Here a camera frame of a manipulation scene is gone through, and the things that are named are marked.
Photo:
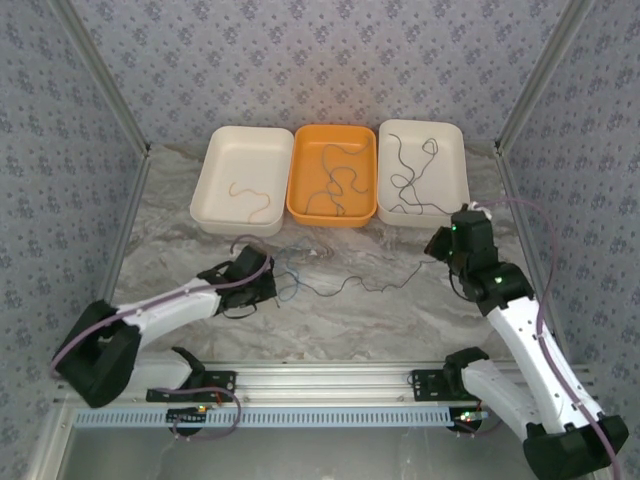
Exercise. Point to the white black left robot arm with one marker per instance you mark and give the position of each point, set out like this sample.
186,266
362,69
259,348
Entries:
170,320

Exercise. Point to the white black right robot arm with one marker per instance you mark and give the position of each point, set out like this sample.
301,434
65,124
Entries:
530,345

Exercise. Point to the white plastic bin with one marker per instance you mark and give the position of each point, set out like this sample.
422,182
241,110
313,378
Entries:
445,175
220,160

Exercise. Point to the orange plastic bin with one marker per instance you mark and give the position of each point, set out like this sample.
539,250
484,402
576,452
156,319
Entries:
305,160

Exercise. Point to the small circuit board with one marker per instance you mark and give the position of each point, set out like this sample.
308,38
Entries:
467,419
187,415

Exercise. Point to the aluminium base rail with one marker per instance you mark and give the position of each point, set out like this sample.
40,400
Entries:
325,380

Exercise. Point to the aluminium frame post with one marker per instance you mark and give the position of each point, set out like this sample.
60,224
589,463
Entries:
100,75
540,75

